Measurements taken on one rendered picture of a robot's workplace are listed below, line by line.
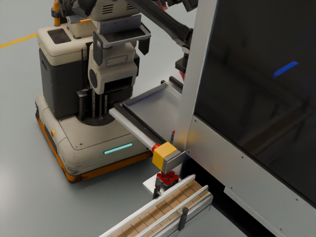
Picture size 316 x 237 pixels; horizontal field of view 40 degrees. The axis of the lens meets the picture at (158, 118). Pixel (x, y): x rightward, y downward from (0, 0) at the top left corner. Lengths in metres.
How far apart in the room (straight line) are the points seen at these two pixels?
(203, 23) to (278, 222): 0.65
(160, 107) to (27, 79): 1.78
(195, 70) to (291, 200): 0.48
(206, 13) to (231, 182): 0.57
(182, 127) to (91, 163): 1.17
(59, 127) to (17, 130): 0.49
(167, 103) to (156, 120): 0.13
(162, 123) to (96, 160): 0.83
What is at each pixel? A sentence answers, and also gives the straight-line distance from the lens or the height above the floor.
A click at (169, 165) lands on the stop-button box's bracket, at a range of 1.55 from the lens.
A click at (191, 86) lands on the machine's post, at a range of 1.40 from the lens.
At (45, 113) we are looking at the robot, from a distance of 2.82.
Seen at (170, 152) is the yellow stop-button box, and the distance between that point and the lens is 1.55.
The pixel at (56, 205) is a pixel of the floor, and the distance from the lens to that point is 2.67.
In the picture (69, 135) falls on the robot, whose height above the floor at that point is 0.28.
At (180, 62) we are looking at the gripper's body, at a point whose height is 1.12.
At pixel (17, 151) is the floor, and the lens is 2.98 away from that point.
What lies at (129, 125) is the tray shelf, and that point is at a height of 0.88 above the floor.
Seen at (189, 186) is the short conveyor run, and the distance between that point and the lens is 1.60.
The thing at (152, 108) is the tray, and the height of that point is 0.88.
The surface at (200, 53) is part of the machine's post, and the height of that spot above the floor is 1.44.
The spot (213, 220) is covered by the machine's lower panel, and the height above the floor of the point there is 0.80.
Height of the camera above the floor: 2.16
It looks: 42 degrees down
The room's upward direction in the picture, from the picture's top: 8 degrees clockwise
